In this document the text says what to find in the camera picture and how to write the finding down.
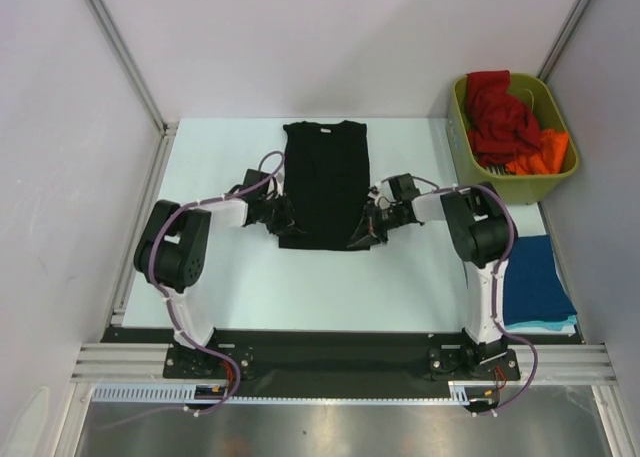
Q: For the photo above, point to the red t shirt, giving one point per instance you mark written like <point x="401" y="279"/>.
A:
<point x="503" y="127"/>

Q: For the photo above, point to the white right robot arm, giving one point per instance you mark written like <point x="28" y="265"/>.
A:
<point x="482" y="233"/>

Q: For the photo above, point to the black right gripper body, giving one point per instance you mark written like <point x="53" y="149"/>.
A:
<point x="375" y="222"/>

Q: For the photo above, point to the black t shirt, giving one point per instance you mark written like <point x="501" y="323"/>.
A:
<point x="326" y="178"/>

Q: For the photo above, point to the orange t shirt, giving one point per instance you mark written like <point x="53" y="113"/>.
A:
<point x="547" y="160"/>

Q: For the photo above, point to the green plastic basket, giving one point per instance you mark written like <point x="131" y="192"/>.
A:
<point x="513" y="189"/>

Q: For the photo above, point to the white slotted cable duct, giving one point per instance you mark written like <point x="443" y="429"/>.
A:
<point x="442" y="393"/>

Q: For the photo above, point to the aluminium frame post right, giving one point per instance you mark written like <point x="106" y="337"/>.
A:
<point x="561" y="43"/>

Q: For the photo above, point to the folded dark blue t shirt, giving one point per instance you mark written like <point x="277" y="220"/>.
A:
<point x="532" y="288"/>

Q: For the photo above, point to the aluminium frame post left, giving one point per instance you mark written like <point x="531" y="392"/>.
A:
<point x="116" y="42"/>

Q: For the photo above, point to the aluminium frame post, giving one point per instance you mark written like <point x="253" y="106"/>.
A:
<point x="561" y="43"/>
<point x="116" y="42"/>

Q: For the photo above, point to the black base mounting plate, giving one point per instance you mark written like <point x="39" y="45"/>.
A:
<point x="274" y="361"/>

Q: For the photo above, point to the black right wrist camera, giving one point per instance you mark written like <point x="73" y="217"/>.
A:
<point x="402" y="188"/>

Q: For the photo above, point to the folded light blue t shirt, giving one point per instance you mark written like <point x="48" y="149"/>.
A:
<point x="564" y="327"/>

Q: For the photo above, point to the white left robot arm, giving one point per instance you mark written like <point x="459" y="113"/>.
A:
<point x="172" y="249"/>

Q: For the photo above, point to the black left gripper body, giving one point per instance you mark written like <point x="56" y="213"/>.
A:
<point x="275" y="214"/>

